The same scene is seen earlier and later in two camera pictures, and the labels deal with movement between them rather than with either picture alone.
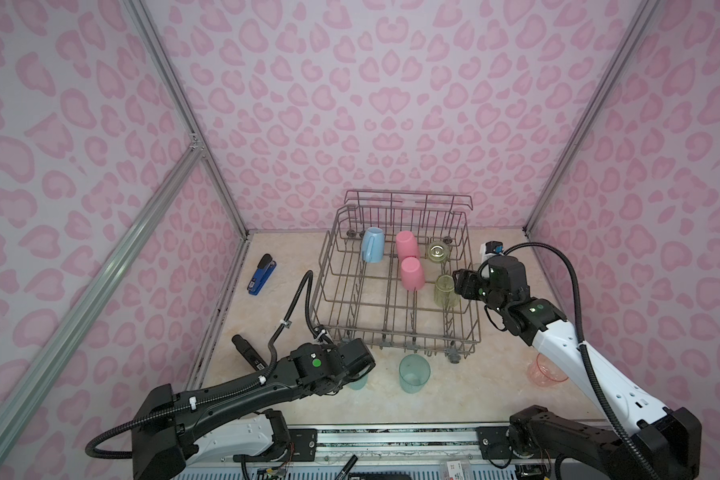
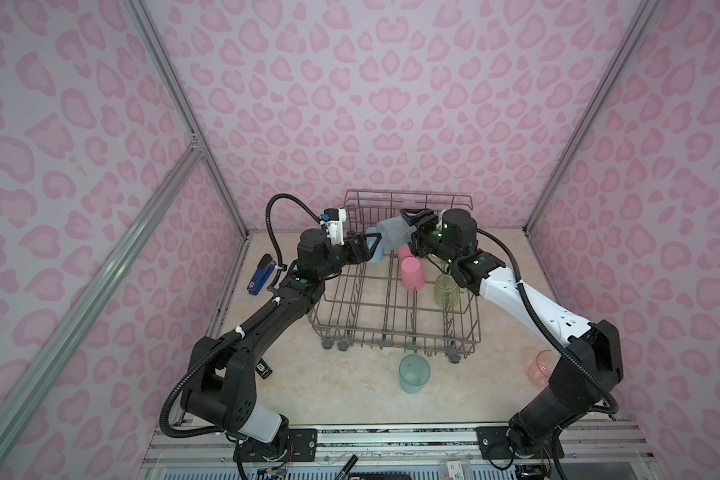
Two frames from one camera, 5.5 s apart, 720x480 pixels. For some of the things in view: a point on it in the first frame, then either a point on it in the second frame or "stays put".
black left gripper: (358, 377) -> (364, 254)
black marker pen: (347, 468) stays put
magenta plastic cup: (412, 275) stays put
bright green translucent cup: (445, 295) stays put
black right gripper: (467, 278) -> (425, 220)
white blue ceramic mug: (373, 245) stays put
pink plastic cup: (407, 245) stays put
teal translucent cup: (414, 371) stays put
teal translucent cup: (360, 383) -> (394, 232)
